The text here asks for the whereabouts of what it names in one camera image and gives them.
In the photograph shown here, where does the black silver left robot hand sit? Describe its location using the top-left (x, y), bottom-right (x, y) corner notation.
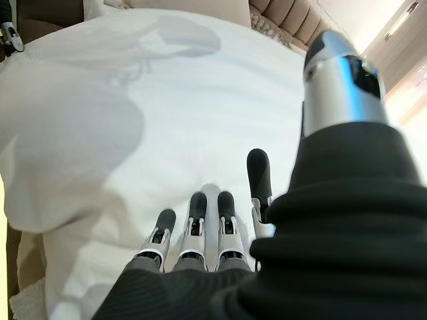
top-left (0, 22), bottom-right (26, 54)

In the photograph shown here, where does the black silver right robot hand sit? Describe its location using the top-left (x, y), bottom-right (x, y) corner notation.
top-left (96, 30), bottom-right (427, 320)

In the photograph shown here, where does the white duvet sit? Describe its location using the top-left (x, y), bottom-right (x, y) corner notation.
top-left (0, 9), bottom-right (308, 320)

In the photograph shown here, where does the beige pillow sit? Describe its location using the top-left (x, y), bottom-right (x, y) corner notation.
top-left (103, 0), bottom-right (252, 29)

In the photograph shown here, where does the grey fringed woven cushion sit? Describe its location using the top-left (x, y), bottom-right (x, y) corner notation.
top-left (248, 5), bottom-right (296, 51)

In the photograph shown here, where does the brown tufted headboard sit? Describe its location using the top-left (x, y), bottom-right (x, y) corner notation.
top-left (248, 0), bottom-right (331, 47)

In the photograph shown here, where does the beige bedspread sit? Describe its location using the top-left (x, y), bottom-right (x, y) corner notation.
top-left (9, 229), bottom-right (49, 320)

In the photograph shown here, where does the silver wall lamp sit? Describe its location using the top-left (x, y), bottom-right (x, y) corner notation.
top-left (382, 0), bottom-right (422, 43)

